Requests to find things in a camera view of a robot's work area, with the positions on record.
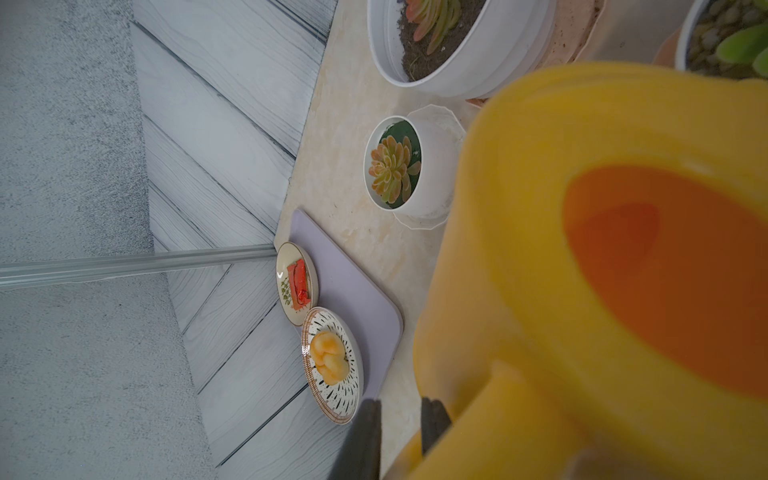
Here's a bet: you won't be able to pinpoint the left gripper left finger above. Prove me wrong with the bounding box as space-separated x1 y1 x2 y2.
328 399 382 480

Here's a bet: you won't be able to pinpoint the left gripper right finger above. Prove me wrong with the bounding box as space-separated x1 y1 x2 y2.
420 397 452 456

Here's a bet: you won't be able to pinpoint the yellow watering can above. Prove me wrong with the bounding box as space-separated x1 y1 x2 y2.
390 62 767 479

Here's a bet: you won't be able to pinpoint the small white succulent pot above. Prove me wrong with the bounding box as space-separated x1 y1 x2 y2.
362 115 460 220

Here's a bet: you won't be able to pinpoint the large white succulent pot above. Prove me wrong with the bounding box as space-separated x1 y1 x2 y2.
367 1 557 100

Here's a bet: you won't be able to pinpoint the white pot green succulent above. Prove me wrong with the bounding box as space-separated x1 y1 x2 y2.
674 0 767 80

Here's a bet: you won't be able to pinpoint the patterned white bowl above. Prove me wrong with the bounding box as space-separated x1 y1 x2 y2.
301 307 365 425

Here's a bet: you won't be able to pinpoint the yellow dumplings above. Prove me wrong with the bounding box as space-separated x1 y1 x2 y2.
309 331 350 386

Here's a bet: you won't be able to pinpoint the lavender placemat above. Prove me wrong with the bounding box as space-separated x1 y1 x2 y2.
289 209 403 399

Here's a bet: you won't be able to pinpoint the beige plate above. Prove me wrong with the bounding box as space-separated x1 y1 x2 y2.
276 242 319 327

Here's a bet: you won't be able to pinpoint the red food sticks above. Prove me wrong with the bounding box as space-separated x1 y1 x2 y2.
287 258 311 311

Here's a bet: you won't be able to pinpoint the white saucer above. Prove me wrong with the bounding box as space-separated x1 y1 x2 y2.
394 105 466 231

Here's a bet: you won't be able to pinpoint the terracotta saucer front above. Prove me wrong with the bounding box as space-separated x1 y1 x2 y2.
652 29 680 69

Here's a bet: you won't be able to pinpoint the left metal frame post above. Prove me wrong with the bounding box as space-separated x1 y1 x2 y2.
1 244 276 291

